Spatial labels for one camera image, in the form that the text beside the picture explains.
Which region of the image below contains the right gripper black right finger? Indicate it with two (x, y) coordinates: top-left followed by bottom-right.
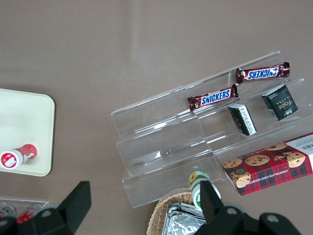
(200, 180), (246, 227)

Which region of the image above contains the Snickers chocolate bar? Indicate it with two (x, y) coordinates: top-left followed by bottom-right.
(187, 83), (239, 112)
(235, 61), (291, 85)

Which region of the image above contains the red white yogurt cup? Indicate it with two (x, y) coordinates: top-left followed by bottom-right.
(0, 143), (38, 170)

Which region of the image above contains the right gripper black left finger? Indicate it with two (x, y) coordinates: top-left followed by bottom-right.
(17, 181), (92, 235)

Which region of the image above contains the green lid white bottle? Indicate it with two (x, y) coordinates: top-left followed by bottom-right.
(188, 170), (222, 212)

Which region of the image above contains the stack of foil containers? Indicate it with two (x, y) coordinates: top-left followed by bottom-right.
(159, 201), (209, 235)

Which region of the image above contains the oval wicker basket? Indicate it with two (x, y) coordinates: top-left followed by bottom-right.
(146, 188), (204, 235)

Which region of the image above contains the red tartan cookie box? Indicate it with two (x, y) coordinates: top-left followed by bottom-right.
(222, 132), (313, 197)

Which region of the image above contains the clear acrylic step stand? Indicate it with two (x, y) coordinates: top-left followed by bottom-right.
(110, 50), (313, 209)

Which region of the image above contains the small black box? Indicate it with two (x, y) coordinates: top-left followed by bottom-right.
(261, 84), (299, 121)
(227, 103), (258, 136)

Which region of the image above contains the beige plastic tray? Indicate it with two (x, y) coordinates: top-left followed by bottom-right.
(0, 88), (56, 177)

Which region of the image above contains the clear acrylic bottle rack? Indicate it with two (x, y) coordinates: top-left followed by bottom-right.
(0, 196), (50, 222)

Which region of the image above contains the brown table cover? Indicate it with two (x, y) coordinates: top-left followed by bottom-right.
(0, 0), (313, 235)

